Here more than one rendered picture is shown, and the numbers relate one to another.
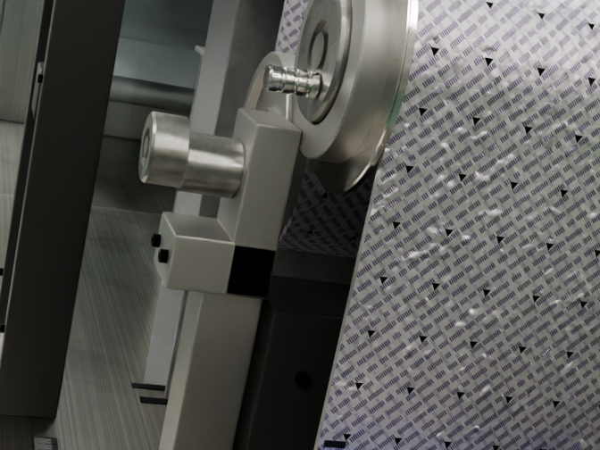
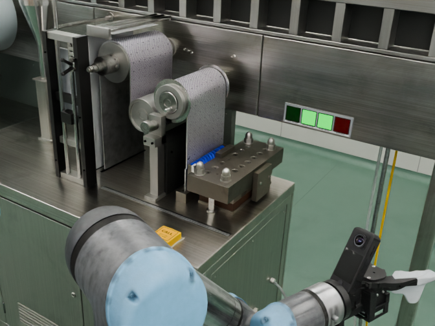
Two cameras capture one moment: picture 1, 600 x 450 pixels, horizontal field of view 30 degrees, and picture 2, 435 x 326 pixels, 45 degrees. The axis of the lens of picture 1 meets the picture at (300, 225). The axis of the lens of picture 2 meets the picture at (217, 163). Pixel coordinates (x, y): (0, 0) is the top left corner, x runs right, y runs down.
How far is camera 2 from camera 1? 131 cm
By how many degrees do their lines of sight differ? 40
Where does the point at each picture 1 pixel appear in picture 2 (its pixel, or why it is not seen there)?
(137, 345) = not seen: hidden behind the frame
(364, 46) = (182, 103)
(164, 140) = (150, 125)
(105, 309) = not seen: hidden behind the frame
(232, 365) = (162, 154)
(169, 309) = (97, 151)
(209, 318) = (158, 149)
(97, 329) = not seen: hidden behind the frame
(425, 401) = (196, 147)
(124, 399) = (98, 173)
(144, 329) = (73, 158)
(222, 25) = (93, 86)
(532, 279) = (204, 123)
